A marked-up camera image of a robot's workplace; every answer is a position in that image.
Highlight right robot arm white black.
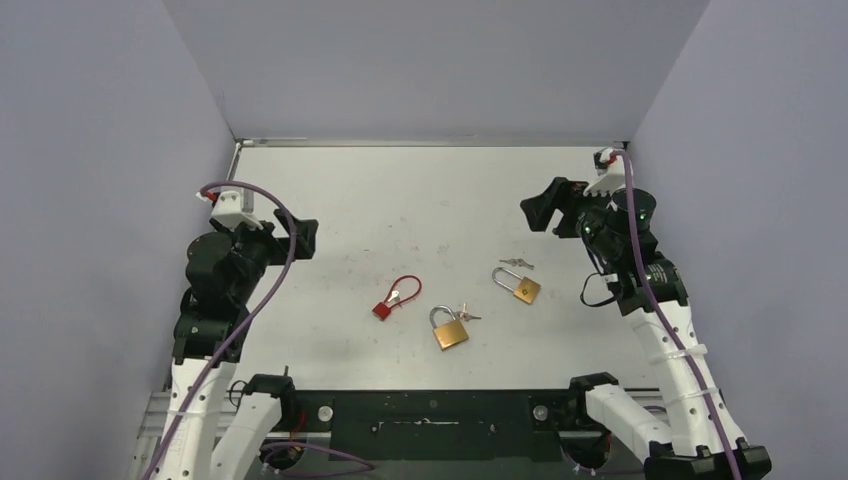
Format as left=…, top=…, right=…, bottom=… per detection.
left=520, top=177, right=772, bottom=479

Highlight red cable padlock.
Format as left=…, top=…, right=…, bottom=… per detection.
left=372, top=274, right=423, bottom=321

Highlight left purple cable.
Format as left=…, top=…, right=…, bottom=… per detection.
left=142, top=180, right=298, bottom=480

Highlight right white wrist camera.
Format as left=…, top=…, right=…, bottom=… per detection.
left=583, top=147, right=625, bottom=197

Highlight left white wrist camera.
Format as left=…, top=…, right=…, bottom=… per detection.
left=211, top=187, right=262, bottom=231

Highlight silver keys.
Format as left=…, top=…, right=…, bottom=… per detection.
left=457, top=303, right=480, bottom=322

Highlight silver key bunch far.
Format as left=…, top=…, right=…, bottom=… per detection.
left=500, top=258, right=535, bottom=270

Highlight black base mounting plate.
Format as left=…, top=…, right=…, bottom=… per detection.
left=271, top=389, right=614, bottom=467

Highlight large brass padlock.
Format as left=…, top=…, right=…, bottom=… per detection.
left=429, top=305, right=469, bottom=351

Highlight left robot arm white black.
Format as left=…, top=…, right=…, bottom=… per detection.
left=142, top=208, right=319, bottom=479

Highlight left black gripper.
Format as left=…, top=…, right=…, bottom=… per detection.
left=214, top=207, right=317, bottom=302

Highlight long-shackle brass padlock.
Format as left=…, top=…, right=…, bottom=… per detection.
left=491, top=267, right=541, bottom=305

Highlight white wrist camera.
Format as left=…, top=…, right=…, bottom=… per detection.
left=583, top=147, right=625, bottom=197
left=211, top=187, right=262, bottom=231

